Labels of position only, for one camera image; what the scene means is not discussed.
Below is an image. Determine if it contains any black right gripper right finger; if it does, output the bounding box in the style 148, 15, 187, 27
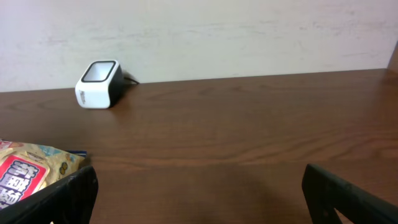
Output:
302, 164, 397, 224

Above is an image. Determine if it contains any yellow wet wipes pack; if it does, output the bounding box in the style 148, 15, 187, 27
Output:
1, 139, 87, 209

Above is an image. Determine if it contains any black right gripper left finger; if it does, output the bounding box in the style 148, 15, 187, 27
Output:
1, 166, 98, 224

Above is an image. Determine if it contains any black scanner cable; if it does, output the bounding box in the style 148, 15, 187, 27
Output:
123, 72, 140, 85

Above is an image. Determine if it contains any white barcode scanner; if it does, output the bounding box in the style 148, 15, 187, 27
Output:
75, 60, 124, 109

